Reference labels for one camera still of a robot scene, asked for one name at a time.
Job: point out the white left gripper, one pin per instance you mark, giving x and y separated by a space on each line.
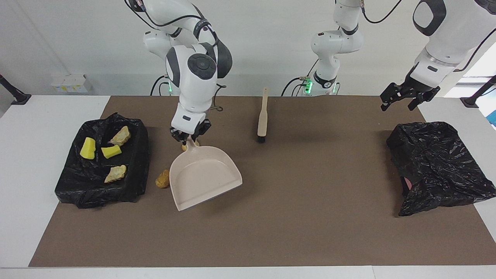
431 73

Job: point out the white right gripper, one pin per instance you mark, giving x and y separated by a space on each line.
186 121

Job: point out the orange striped croissant piece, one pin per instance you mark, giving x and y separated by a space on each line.
183 147
115 174

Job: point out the beige plastic dustpan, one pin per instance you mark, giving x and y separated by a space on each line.
201 174

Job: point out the pale bread chunk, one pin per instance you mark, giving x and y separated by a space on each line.
121 136

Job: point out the beige hand brush black bristles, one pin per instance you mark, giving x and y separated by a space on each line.
262 116

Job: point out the yellow sponge chunk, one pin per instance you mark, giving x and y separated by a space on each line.
111 151
88 149

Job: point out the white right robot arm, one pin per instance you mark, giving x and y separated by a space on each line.
193 85

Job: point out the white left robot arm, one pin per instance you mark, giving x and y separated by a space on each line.
337 42

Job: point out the black bag lined bin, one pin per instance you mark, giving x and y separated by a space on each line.
438 166
77 186

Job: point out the pink bin under bag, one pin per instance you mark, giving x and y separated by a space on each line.
405 185

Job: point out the brown bread roll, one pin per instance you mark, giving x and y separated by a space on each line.
162 180

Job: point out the blue plastic item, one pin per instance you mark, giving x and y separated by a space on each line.
493 118

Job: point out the brown table mat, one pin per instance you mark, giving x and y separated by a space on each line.
310 232

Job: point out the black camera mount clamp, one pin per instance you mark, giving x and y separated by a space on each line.
474 99
19 97

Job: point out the white wall power box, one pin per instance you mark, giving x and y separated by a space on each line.
71 83

